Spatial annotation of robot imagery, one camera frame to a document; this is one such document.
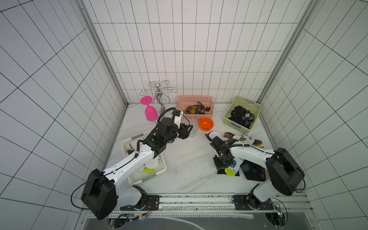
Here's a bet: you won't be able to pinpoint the brown yellow plaid sock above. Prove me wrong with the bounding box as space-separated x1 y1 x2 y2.
184 105 198 115

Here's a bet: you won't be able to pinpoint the green perforated plastic basket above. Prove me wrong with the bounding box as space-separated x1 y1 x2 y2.
223 96 262 134

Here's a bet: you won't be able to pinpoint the pink plastic wine glass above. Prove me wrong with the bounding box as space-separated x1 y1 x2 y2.
140 96 159 122

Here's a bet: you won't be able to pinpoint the white blue yellow sock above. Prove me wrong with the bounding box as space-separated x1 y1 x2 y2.
140 166 156 173

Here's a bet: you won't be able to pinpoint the chrome glass holder stand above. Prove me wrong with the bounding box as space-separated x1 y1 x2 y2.
140 80 177 115

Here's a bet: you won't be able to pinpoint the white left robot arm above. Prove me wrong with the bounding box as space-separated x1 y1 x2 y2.
81 107 193 220

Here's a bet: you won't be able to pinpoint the white sock neon yellow toe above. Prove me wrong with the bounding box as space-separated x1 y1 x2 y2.
224 161 240 176

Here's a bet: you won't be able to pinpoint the black sock blue squares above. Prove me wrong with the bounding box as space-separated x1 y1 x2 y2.
240 160 266 182

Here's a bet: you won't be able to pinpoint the brown argyle sock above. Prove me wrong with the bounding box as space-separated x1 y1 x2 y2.
196 102 211 115

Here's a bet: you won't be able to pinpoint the clear plastic cup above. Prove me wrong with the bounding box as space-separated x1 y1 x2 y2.
189 126 198 138

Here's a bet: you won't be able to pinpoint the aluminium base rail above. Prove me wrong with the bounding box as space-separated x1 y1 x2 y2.
97 193 312 220

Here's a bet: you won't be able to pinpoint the white perforated plastic basket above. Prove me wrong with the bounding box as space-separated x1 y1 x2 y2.
121 132 167 186

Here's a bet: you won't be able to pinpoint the orange plastic bowl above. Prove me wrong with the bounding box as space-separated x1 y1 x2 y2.
198 117 214 131

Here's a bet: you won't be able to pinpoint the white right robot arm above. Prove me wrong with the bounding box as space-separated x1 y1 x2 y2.
205 131 305 209

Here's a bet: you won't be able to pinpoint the pink perforated plastic basket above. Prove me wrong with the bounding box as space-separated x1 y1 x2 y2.
177 95 214 120

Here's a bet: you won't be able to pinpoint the brown tan striped sock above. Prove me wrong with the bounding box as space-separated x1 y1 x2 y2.
252 140 264 149

